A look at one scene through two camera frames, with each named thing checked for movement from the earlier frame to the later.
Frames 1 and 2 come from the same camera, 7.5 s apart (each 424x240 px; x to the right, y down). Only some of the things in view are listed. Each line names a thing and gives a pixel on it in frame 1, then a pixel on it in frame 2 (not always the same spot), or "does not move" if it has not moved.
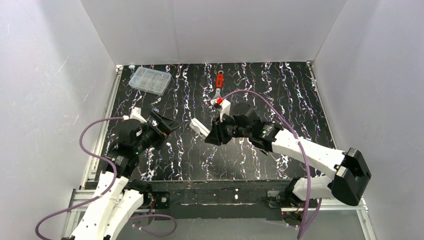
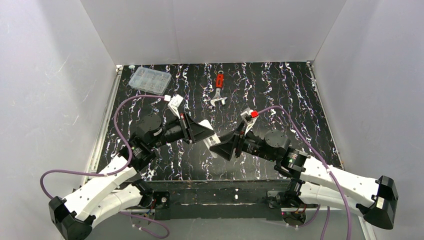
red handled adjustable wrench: (219, 84) does not move
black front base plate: (213, 199) does not move
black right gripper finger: (220, 133) -> (228, 147)
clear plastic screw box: (151, 80) does not move
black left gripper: (159, 124) -> (188, 128)
